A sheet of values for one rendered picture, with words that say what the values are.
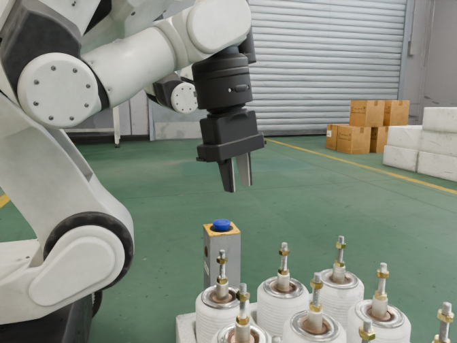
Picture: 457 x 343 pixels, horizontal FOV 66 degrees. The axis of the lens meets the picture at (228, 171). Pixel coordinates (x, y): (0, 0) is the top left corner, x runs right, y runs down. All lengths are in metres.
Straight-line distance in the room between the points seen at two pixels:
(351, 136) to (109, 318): 3.49
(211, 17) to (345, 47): 6.01
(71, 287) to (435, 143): 2.93
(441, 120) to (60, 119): 2.96
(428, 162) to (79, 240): 2.93
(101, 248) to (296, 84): 5.54
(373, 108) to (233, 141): 3.79
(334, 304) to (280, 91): 5.28
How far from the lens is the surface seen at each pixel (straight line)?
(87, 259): 0.61
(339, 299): 0.72
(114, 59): 0.46
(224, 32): 0.51
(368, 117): 4.26
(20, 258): 0.69
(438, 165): 3.18
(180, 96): 0.88
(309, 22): 6.20
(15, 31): 0.39
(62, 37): 0.40
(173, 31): 0.49
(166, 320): 1.06
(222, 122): 0.53
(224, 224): 0.77
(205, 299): 0.65
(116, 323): 1.08
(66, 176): 0.62
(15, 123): 0.60
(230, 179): 0.56
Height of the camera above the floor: 0.60
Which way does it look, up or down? 12 degrees down
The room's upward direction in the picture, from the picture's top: straight up
